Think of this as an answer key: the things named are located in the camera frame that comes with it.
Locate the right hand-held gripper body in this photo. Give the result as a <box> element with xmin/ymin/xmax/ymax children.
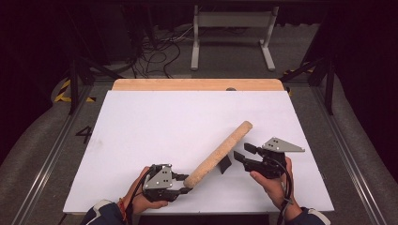
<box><xmin>243</xmin><ymin>137</ymin><xmax>306</xmax><ymax>180</ymax></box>

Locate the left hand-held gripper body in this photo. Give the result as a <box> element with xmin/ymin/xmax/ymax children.
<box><xmin>142</xmin><ymin>163</ymin><xmax>184</xmax><ymax>203</ymax></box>

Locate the person's right hand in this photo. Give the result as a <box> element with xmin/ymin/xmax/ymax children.
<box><xmin>249</xmin><ymin>157</ymin><xmax>303</xmax><ymax>220</ymax></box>

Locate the person's left hand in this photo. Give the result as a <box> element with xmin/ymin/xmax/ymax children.
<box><xmin>123</xmin><ymin>166</ymin><xmax>169</xmax><ymax>216</ymax></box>

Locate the white board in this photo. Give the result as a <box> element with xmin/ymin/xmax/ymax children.
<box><xmin>63</xmin><ymin>90</ymin><xmax>335</xmax><ymax>216</ymax></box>

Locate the yellow black floor tape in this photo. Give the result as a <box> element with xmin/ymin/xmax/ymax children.
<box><xmin>54</xmin><ymin>79</ymin><xmax>97</xmax><ymax>103</ymax></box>
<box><xmin>283</xmin><ymin>61</ymin><xmax>314</xmax><ymax>76</ymax></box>

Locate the black metal stand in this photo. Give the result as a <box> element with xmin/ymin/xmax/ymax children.
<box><xmin>280</xmin><ymin>55</ymin><xmax>336</xmax><ymax>116</ymax></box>
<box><xmin>67</xmin><ymin>8</ymin><xmax>124</xmax><ymax>115</ymax></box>

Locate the grey metal stand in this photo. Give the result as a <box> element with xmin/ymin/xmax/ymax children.
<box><xmin>191</xmin><ymin>5</ymin><xmax>280</xmax><ymax>72</ymax></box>

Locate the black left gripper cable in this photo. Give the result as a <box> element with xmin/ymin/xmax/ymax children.
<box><xmin>125</xmin><ymin>170</ymin><xmax>152</xmax><ymax>225</ymax></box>

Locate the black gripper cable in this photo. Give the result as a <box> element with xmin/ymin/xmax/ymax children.
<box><xmin>271</xmin><ymin>157</ymin><xmax>296</xmax><ymax>225</ymax></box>
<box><xmin>125</xmin><ymin>170</ymin><xmax>152</xmax><ymax>225</ymax></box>

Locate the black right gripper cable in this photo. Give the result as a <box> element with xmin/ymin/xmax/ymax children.
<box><xmin>271</xmin><ymin>157</ymin><xmax>296</xmax><ymax>225</ymax></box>

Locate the red wrist bracelet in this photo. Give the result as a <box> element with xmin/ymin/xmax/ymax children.
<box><xmin>117</xmin><ymin>197</ymin><xmax>130</xmax><ymax>223</ymax></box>

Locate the aluminium floor rail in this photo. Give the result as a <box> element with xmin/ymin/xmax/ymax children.
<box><xmin>11</xmin><ymin>83</ymin><xmax>95</xmax><ymax>225</ymax></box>
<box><xmin>311</xmin><ymin>85</ymin><xmax>390</xmax><ymax>225</ymax></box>

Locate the bundle of floor cables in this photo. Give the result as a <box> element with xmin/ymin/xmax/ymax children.
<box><xmin>130</xmin><ymin>24</ymin><xmax>195</xmax><ymax>79</ymax></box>

